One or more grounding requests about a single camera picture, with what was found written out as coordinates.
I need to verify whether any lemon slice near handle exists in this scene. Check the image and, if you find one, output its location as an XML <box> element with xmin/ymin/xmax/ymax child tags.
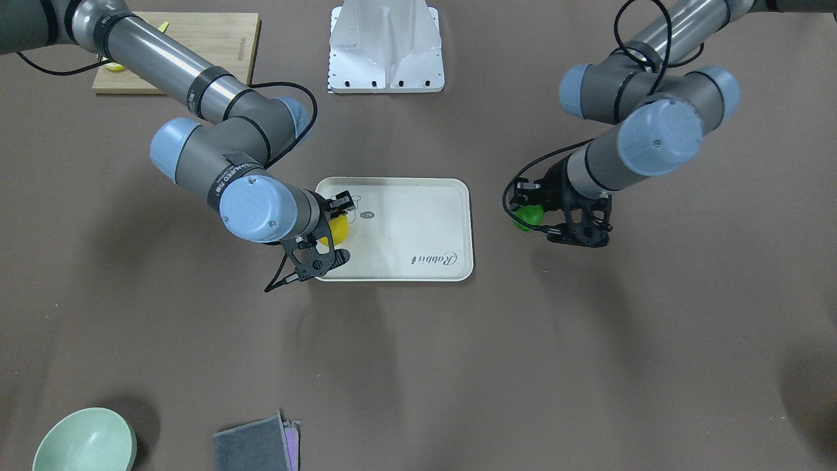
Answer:
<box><xmin>105</xmin><ymin>61</ymin><xmax>126</xmax><ymax>73</ymax></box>

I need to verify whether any grey folded cloth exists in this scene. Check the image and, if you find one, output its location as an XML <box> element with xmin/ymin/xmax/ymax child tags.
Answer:
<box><xmin>213</xmin><ymin>412</ymin><xmax>301</xmax><ymax>470</ymax></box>

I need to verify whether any green lime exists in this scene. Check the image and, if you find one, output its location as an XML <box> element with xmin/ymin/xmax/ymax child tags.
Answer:
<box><xmin>512</xmin><ymin>205</ymin><xmax>544</xmax><ymax>227</ymax></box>

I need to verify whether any bamboo cutting board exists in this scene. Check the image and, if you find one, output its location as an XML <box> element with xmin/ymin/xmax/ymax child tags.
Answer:
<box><xmin>92</xmin><ymin>11</ymin><xmax>261</xmax><ymax>95</ymax></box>

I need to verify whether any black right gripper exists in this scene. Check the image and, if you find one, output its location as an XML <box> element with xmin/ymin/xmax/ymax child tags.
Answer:
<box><xmin>314</xmin><ymin>190</ymin><xmax>356</xmax><ymax>234</ymax></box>

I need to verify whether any mint green bowl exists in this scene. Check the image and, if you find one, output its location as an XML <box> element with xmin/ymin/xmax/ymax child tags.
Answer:
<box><xmin>31</xmin><ymin>408</ymin><xmax>138</xmax><ymax>470</ymax></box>

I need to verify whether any cream rabbit tray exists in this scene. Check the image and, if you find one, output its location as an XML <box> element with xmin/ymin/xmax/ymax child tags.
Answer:
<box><xmin>316</xmin><ymin>177</ymin><xmax>473</xmax><ymax>281</ymax></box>

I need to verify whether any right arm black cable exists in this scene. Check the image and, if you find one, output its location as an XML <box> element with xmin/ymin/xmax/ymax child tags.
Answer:
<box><xmin>16</xmin><ymin>52</ymin><xmax>318</xmax><ymax>171</ymax></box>

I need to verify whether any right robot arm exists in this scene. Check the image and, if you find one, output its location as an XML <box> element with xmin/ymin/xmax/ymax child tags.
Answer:
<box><xmin>2</xmin><ymin>1</ymin><xmax>352</xmax><ymax>247</ymax></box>

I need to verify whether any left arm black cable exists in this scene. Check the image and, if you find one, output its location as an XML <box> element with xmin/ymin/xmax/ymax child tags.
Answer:
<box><xmin>502</xmin><ymin>0</ymin><xmax>706</xmax><ymax>234</ymax></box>

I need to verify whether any white pedestal column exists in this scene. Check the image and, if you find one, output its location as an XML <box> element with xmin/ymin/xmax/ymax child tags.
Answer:
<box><xmin>327</xmin><ymin>1</ymin><xmax>445</xmax><ymax>94</ymax></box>

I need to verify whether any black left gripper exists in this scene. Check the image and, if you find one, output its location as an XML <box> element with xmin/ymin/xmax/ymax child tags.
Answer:
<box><xmin>511</xmin><ymin>157</ymin><xmax>578</xmax><ymax>234</ymax></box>

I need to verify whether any yellow lemon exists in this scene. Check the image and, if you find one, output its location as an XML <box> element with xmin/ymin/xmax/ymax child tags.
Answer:
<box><xmin>328</xmin><ymin>214</ymin><xmax>350</xmax><ymax>247</ymax></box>

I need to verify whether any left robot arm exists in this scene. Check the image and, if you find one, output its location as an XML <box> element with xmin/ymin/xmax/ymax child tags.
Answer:
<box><xmin>502</xmin><ymin>1</ymin><xmax>835</xmax><ymax>247</ymax></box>

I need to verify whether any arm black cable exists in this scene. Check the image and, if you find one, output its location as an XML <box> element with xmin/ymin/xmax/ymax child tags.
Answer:
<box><xmin>16</xmin><ymin>52</ymin><xmax>318</xmax><ymax>171</ymax></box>
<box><xmin>502</xmin><ymin>0</ymin><xmax>706</xmax><ymax>234</ymax></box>

